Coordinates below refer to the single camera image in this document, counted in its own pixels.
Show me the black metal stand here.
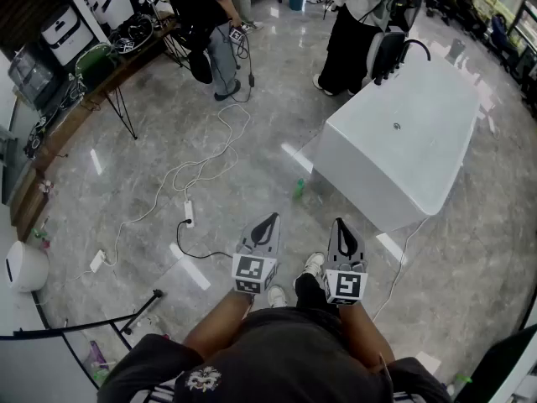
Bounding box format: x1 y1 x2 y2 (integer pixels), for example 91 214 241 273
0 289 165 350

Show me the long wooden table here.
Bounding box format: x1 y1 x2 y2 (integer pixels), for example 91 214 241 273
8 13 182 243

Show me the white bathtub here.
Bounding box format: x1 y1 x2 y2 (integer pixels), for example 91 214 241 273
311 48 482 234

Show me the long white cable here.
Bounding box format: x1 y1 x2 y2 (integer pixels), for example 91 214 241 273
112 102 252 264

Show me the black counter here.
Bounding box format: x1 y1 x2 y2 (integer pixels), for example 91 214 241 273
454 324 537 403

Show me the person's white shoe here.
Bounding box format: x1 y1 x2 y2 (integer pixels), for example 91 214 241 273
267 284 289 309
300 251 326 277

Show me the pile of black equipment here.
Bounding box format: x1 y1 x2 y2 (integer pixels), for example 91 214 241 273
109 12 155 55

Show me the row of seated people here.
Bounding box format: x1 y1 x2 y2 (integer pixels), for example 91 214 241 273
422 0 537 119

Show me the thin white cable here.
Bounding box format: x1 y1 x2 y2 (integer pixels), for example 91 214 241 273
370 217 430 323

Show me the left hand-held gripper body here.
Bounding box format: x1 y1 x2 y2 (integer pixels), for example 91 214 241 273
232 244 281 296

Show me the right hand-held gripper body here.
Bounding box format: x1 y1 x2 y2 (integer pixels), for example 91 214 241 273
321 257 370 306

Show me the clear plastic container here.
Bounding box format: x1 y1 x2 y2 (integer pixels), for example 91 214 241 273
8 50 56 101

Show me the person's black trouser leg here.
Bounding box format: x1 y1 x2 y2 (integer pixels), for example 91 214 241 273
293 272 341 319

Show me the person's right forearm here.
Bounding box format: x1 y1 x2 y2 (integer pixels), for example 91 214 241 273
336 302 396 374

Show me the grey white chair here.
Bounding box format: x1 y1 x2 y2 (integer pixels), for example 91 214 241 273
368 30 407 84

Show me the person's dark shirt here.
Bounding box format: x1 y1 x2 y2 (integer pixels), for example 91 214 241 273
96 306 455 403

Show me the person's left forearm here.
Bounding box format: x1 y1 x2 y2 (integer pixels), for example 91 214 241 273
183 288 257 363

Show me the white round appliance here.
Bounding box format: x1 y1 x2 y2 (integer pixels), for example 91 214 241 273
4 240 51 294

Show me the black bathtub faucet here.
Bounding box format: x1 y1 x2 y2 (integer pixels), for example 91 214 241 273
373 39 433 87

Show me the black power cable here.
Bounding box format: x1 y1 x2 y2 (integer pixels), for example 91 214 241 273
175 218 236 260

